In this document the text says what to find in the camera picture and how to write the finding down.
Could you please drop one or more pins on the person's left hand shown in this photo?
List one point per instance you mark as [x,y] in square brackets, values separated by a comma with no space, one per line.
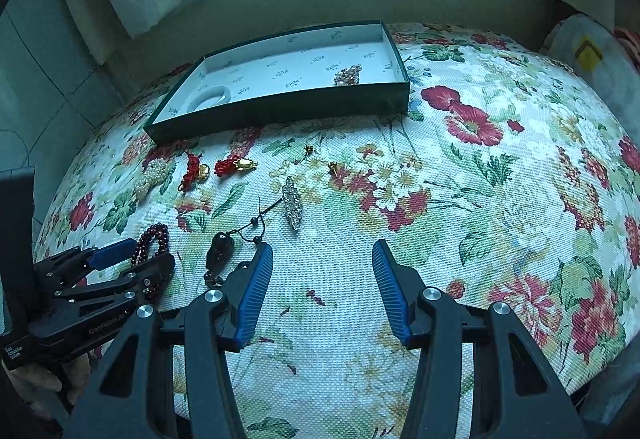
[45,376]

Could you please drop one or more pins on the white jade bangle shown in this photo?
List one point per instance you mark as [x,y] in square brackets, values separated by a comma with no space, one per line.
[221,93]

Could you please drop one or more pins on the green cardboard box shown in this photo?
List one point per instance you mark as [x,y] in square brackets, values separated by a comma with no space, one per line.
[300,64]

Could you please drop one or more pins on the silver rhinestone brooch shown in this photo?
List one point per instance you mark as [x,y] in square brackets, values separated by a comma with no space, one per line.
[291,204]

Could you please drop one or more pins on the gold stud earring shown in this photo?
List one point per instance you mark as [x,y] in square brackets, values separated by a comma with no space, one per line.
[333,167]
[309,150]

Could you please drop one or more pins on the floral bed cover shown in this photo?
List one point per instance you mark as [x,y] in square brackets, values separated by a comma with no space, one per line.
[450,199]

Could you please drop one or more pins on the black gourd pendant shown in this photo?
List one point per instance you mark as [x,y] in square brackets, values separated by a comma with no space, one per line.
[220,249]

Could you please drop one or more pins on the pink quilt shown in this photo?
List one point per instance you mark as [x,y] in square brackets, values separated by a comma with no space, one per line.
[629,39]

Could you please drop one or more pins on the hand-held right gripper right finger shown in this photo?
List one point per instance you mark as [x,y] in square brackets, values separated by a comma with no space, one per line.
[390,289]

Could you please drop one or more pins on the grey patterned pillow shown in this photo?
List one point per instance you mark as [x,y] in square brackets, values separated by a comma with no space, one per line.
[590,54]

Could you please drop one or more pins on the floral pearl brooch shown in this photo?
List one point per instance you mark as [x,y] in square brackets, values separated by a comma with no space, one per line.
[347,75]

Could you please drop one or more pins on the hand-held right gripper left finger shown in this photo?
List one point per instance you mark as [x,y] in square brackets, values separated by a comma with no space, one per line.
[255,289]

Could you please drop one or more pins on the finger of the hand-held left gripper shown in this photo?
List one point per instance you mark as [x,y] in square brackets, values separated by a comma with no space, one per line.
[112,253]
[145,271]

